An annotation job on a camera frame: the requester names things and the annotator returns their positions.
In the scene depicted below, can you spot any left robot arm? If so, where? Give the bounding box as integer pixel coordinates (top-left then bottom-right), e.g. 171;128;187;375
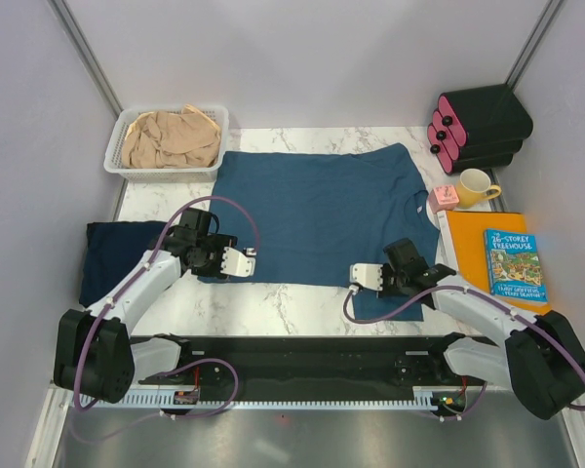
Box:
53;208;238;404

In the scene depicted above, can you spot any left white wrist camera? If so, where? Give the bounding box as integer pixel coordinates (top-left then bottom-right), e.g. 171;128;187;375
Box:
220;247;257;278

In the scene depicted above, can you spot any beige t shirt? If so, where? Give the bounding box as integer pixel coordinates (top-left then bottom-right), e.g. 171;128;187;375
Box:
121;104;221;170

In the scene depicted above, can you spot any white cable duct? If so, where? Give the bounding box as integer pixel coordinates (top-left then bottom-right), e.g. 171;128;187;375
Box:
121;386;469;410

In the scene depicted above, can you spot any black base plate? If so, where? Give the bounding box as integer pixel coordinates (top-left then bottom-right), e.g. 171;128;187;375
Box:
144;336;479;401

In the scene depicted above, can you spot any orange folder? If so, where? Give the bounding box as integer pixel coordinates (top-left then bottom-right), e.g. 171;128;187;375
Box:
443;211;552;314

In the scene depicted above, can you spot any white plastic basket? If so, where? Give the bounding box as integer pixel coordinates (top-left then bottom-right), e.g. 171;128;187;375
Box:
102;102;230;183

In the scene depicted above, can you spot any aluminium rail frame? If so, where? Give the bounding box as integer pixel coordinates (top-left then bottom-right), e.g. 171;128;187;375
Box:
28;381;585;467

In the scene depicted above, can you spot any pink cube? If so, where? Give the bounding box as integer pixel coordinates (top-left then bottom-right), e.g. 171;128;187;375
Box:
427;184;459;214

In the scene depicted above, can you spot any folded navy t shirt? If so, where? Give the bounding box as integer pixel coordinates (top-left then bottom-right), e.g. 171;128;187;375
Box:
79;220;165;307

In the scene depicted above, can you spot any blue t shirt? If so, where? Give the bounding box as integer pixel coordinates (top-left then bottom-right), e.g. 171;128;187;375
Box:
194;142;442;323

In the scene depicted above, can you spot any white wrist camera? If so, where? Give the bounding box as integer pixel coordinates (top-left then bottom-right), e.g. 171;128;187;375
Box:
349;263;383;293
220;247;257;278

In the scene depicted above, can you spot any black pink drawer unit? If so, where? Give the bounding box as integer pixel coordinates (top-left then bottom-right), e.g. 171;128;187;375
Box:
427;84;533;175

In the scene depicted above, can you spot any blue treehouse book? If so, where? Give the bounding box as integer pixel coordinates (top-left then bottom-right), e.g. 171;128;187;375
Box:
483;229;548;306

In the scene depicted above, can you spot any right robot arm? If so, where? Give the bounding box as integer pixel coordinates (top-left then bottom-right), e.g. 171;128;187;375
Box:
380;239;585;420

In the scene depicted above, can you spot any yellow mug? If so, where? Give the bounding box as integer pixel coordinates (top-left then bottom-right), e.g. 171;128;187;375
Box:
455;169;502;209

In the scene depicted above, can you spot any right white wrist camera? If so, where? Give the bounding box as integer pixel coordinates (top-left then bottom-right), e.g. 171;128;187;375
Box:
349;263;383;293

